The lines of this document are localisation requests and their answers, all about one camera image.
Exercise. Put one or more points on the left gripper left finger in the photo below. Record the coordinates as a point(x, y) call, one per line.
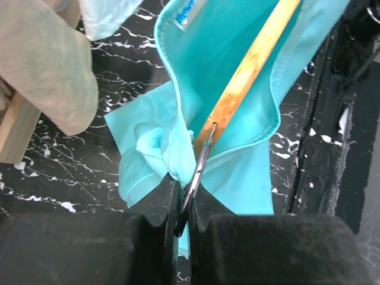
point(137, 246)

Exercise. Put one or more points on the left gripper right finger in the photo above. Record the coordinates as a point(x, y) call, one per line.
point(309, 249)

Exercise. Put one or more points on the wooden hanger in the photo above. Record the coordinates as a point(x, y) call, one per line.
point(232, 96)

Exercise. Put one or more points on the teal t shirt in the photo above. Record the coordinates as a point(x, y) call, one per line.
point(201, 43)

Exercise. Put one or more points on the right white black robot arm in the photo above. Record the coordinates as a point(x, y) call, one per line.
point(354, 51)

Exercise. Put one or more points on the beige t shirt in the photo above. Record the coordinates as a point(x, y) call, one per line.
point(49, 63)

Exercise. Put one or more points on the white printed t shirt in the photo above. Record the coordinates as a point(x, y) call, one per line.
point(102, 18)

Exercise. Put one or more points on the wooden clothes rack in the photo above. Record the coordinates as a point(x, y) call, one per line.
point(21, 116)

